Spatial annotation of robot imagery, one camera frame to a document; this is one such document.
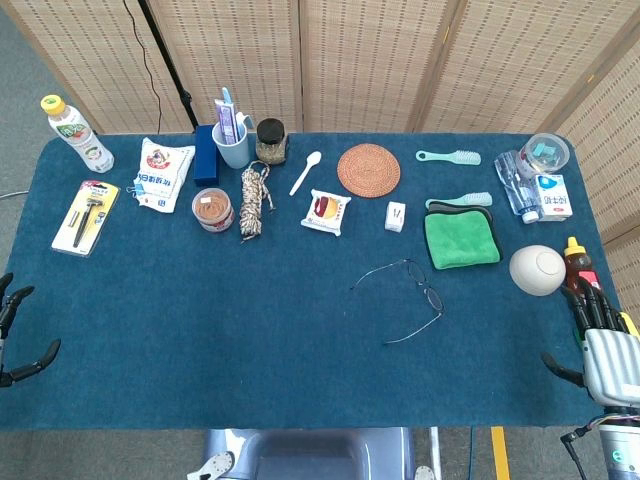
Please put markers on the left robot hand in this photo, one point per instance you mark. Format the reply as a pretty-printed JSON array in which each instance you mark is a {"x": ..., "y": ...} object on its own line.
[{"x": 22, "y": 371}]

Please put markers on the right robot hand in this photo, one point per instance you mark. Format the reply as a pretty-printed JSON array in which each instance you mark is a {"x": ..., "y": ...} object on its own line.
[{"x": 612, "y": 365}]

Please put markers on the black wire-frame eyeglasses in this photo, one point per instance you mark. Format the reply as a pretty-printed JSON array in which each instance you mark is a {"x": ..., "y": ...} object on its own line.
[{"x": 434, "y": 300}]

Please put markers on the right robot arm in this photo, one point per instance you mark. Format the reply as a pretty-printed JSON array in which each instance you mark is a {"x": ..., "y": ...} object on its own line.
[{"x": 620, "y": 450}]

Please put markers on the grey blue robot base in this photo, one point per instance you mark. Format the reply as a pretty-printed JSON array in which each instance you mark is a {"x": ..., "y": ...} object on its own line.
[{"x": 310, "y": 455}]

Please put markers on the honey squeeze bottle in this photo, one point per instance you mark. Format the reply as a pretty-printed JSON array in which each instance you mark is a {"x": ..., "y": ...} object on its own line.
[{"x": 577, "y": 265}]

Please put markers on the beige upturned bowl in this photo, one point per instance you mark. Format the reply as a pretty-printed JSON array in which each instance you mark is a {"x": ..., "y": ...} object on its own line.
[{"x": 535, "y": 270}]

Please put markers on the razor in yellow blister pack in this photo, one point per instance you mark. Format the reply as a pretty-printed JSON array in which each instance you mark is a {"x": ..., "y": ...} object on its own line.
[{"x": 85, "y": 220}]

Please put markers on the white blue carton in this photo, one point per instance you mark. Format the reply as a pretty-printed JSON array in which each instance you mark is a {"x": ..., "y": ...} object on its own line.
[{"x": 552, "y": 197}]

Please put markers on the green microfiber cloth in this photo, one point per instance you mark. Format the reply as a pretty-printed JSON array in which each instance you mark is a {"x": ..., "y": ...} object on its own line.
[{"x": 460, "y": 240}]

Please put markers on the crushed clear plastic bottle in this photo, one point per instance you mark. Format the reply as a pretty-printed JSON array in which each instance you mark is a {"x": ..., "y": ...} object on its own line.
[{"x": 515, "y": 190}]

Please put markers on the small blue binder clip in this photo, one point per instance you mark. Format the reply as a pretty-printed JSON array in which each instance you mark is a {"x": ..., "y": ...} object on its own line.
[{"x": 137, "y": 190}]

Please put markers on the clear round lidded container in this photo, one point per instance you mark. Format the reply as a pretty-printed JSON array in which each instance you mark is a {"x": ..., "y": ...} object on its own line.
[{"x": 545, "y": 152}]

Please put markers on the blue felt table cloth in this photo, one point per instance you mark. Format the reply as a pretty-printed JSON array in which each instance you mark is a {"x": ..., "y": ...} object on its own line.
[{"x": 250, "y": 325}]

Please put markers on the drink bottle yellow cap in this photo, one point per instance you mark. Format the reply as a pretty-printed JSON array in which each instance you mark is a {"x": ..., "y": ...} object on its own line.
[{"x": 80, "y": 137}]

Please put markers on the white salt bag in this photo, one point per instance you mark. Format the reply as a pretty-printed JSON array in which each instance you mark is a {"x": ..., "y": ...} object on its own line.
[{"x": 162, "y": 175}]

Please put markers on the plastic jar red label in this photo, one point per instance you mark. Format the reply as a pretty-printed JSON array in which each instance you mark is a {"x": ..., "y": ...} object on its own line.
[{"x": 212, "y": 207}]

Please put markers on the small white box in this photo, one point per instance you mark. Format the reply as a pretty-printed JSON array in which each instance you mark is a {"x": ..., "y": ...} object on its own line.
[{"x": 395, "y": 217}]

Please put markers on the navy blue box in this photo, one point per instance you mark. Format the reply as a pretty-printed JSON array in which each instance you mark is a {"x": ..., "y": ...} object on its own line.
[{"x": 205, "y": 160}]

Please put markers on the light blue mug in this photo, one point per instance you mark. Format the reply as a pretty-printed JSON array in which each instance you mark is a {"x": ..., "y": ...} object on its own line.
[{"x": 232, "y": 152}]

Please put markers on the round woven rattan coaster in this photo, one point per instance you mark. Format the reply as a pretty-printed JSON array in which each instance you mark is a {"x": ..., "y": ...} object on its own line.
[{"x": 369, "y": 170}]

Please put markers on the purple toothpaste tube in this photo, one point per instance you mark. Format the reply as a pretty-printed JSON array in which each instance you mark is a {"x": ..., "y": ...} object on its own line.
[{"x": 226, "y": 120}]

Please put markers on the white snack packet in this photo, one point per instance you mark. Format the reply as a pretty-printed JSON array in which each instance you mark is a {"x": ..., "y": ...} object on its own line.
[{"x": 325, "y": 212}]

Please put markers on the glass jar black lid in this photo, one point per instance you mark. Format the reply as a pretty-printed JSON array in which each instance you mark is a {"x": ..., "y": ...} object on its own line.
[{"x": 272, "y": 145}]

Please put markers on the black stand pole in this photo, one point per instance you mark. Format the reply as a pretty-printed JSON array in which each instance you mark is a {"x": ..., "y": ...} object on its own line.
[{"x": 167, "y": 62}]

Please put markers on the light blue toothbrush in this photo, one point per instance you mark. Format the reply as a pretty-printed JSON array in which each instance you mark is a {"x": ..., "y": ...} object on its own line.
[{"x": 226, "y": 93}]

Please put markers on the white plastic spoon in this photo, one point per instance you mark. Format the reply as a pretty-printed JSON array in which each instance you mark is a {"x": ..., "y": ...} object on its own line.
[{"x": 313, "y": 159}]

